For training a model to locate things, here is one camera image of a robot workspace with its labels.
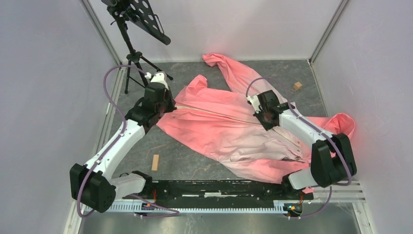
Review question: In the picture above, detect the purple cable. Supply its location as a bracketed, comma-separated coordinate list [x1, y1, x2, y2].
[76, 65, 180, 219]
[245, 77, 353, 219]

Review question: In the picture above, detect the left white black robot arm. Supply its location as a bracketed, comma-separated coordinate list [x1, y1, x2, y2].
[69, 81, 175, 213]

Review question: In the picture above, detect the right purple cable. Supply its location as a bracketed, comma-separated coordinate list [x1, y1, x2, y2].
[245, 77, 353, 219]

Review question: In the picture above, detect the long wooden block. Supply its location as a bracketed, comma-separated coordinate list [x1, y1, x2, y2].
[151, 155, 160, 171]

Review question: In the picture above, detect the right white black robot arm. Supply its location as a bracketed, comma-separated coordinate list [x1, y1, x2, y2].
[246, 90, 357, 199]

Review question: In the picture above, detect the pink zip jacket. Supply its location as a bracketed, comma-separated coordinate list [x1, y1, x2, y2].
[156, 53, 356, 194]

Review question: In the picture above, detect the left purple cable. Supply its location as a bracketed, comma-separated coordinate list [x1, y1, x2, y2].
[76, 65, 180, 219]

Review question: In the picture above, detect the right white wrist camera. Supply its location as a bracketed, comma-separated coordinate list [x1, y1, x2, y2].
[246, 95, 262, 113]

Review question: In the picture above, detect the white slotted cable duct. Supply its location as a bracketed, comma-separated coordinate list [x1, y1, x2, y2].
[107, 200, 300, 215]

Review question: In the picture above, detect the black perforated music stand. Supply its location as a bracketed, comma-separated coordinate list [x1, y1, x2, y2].
[100, 0, 174, 95]

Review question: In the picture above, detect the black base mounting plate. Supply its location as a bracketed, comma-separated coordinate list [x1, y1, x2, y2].
[138, 179, 314, 209]

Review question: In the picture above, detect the small wooden cube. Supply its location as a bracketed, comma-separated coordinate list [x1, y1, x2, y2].
[293, 82, 302, 91]

